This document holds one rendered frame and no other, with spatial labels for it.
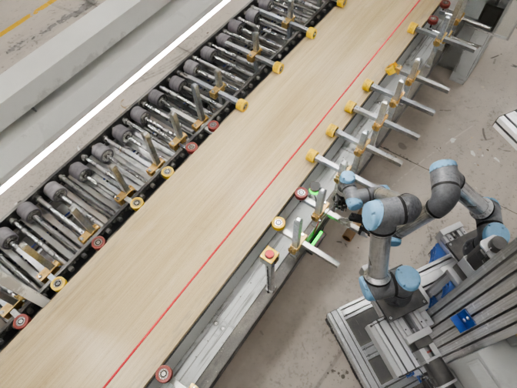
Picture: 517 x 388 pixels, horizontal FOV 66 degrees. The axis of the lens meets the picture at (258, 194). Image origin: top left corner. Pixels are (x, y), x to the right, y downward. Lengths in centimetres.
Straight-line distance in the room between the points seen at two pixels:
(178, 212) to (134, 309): 61
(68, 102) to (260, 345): 240
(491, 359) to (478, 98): 312
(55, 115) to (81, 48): 15
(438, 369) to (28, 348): 201
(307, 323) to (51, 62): 256
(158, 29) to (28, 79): 34
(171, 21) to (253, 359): 242
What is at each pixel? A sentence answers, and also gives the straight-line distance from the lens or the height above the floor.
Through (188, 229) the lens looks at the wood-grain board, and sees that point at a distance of 240.
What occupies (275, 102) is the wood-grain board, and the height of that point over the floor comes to 90.
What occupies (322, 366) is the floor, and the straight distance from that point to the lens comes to 306.
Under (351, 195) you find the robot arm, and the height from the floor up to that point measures 132.
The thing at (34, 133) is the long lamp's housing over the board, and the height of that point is 237.
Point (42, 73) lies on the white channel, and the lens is 95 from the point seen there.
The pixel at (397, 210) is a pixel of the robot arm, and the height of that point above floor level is 164.
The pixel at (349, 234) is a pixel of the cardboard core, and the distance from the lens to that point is 330.
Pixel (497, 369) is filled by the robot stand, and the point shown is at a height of 123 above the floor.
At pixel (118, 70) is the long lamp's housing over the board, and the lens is 105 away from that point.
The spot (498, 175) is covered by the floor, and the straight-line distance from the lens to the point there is 412.
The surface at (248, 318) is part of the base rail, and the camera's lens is 238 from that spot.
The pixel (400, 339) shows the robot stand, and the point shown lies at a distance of 218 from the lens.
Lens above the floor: 301
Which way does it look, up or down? 59 degrees down
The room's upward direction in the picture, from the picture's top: 4 degrees counter-clockwise
